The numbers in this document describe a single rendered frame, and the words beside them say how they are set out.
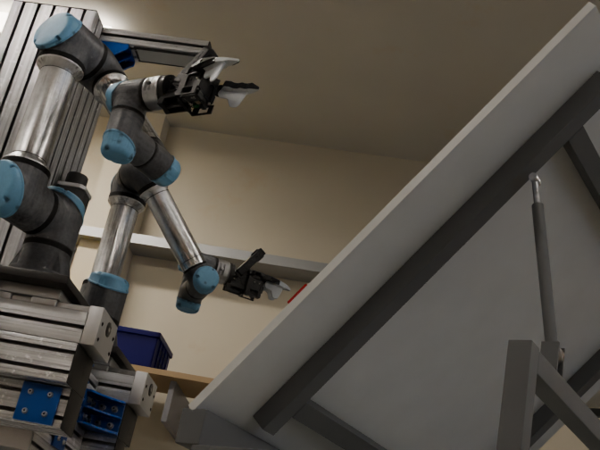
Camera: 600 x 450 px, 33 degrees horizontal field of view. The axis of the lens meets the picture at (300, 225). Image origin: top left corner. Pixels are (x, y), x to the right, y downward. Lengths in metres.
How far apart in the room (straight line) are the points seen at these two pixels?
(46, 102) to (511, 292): 1.14
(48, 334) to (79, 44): 0.70
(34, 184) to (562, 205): 1.16
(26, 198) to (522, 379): 1.22
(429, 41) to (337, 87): 0.73
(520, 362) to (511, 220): 0.53
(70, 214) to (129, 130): 0.30
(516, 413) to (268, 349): 0.50
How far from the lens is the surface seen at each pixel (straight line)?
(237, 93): 2.17
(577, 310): 2.46
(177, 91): 2.15
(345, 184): 6.26
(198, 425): 1.83
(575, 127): 1.95
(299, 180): 6.28
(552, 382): 1.69
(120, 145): 2.20
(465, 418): 2.44
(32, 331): 2.29
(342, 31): 5.30
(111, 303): 2.84
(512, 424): 1.56
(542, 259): 1.82
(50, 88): 2.45
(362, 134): 6.16
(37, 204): 2.34
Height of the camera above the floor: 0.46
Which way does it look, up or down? 24 degrees up
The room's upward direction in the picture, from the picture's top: 12 degrees clockwise
